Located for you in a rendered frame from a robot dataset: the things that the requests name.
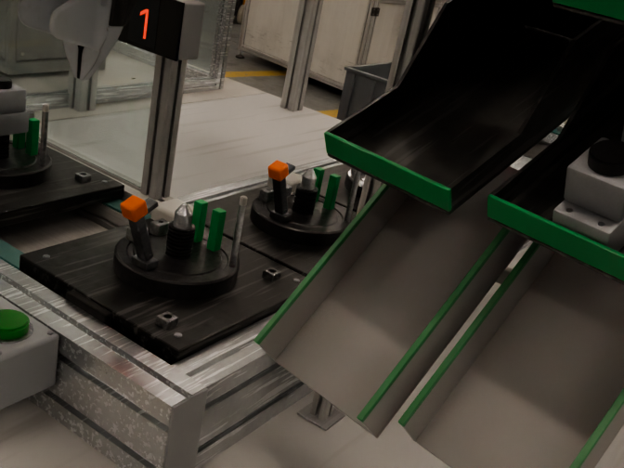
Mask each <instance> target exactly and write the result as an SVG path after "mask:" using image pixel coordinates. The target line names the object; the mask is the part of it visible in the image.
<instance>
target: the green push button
mask: <svg viewBox="0 0 624 468"><path fill-rule="evenodd" d="M29 328H30V320H29V318H28V317H27V316H26V315H25V314H24V313H22V312H20V311H18V310H13V309H1V310H0V340H12V339H17V338H20V337H22V336H23V335H25V334H26V333H27V332H28V331H29Z"/></svg>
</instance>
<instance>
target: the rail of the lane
mask: <svg viewBox="0 0 624 468"><path fill-rule="evenodd" d="M0 296H1V297H3V298H4V299H6V300H7V301H8V302H9V303H11V304H12V305H14V306H16V307H18V308H19V309H21V310H22V311H24V312H25V313H27V314H28V315H30V316H31V317H33V318H34V319H36V320H38V321H39V322H41V323H42V324H44V325H45V326H47V328H49V329H50V330H52V331H53V332H55V333H57V334H58V336H59V340H58V363H57V375H56V383H55V384H54V385H53V386H51V387H49V388H47V389H45V390H43V391H41V392H39V393H36V394H34V395H32V396H29V397H26V398H28V399H29V400H30V401H31V402H32V403H33V404H35V405H36V406H38V407H39V408H40V409H42V410H43V411H45V412H46V413H47V414H49V415H50V416H51V417H53V418H54V419H55V420H57V421H58V422H59V423H61V424H63V425H64V426H65V427H67V428H68V429H69V430H71V431H72V432H73V433H75V434H76V435H77V436H79V437H80V438H82V439H83V440H84V441H85V442H86V443H88V444H89V445H90V446H92V447H93V448H94V449H96V450H97V451H99V452H100V453H101V454H103V455H104V456H106V457H107V458H108V459H110V460H111V461H112V462H114V463H115V464H117V465H118V466H119V467H121V468H195V464H196V459H197V453H198V447H199V442H200V436H201V430H202V421H203V415H204V410H205V404H206V398H207V393H208V388H206V386H204V385H202V384H201V383H199V382H197V381H195V380H194V379H192V378H191V377H189V376H187V374H185V373H184V372H182V371H180V370H178V369H177V368H175V367H173V366H172V365H170V364H169V363H167V362H165V361H164V360H162V359H161V358H159V357H157V356H155V355H154V354H152V353H151V352H150V351H148V350H146V349H145V348H143V347H142V346H140V345H138V344H136V343H135V342H133V341H131V340H130V339H128V338H127V337H125V336H123V335H122V334H120V333H119V332H117V331H116V330H114V329H113V328H111V319H112V313H111V312H110V311H108V310H107V309H105V308H103V307H102V306H100V305H98V304H96V303H95V302H93V301H91V300H90V299H88V298H86V297H85V296H83V295H82V294H80V293H78V292H77V291H75V290H71V291H68V292H67V295H66V299H64V298H63V297H61V296H60V295H58V294H56V293H55V292H53V291H51V290H49V289H48V288H47V287H46V286H44V285H42V284H41V283H39V282H38V281H36V280H34V279H32V278H31V277H29V276H27V275H26V274H24V273H23V272H21V271H19V270H18V269H16V268H15V267H13V266H12V265H10V264H9V263H7V262H5V261H4V260H2V259H1V258H0Z"/></svg>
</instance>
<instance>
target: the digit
mask: <svg viewBox="0 0 624 468"><path fill-rule="evenodd" d="M159 7H160V0H137V2H136V6H135V8H134V11H133V13H132V15H131V18H130V20H129V28H128V37H127V40H130V41H132V42H135V43H138V44H141V45H143V46H147V47H149V48H152V49H154V47H155V40H156V32H157V23H158V16H159Z"/></svg>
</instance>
